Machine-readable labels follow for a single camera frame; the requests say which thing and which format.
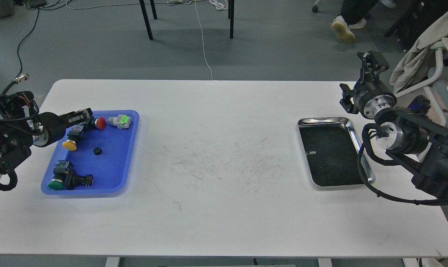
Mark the yellow push button switch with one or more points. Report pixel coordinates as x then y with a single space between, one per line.
76 134

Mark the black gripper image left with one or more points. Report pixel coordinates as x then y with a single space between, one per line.
54 126

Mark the red push button switch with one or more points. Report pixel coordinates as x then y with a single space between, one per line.
96 123

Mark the beige cloth on chair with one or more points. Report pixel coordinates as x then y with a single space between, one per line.
411 63

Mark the grey green switch block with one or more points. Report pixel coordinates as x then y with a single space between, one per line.
120 121

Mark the white shoe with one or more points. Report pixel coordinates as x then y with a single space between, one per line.
342 31
359 25

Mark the black chair leg right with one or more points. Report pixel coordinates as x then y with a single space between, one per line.
231 8

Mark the black chair leg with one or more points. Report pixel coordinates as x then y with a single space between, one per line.
231 8
145 16

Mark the green push button switch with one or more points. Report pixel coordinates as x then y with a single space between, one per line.
66 177

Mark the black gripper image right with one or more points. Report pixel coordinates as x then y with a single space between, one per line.
370 95

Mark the silver metal tray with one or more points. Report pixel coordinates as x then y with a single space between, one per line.
331 146

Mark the black chair leg left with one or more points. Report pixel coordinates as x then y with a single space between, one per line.
145 16

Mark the white chair frame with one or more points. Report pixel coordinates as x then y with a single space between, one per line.
436 86

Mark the blue plastic tray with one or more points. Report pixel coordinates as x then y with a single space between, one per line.
109 169

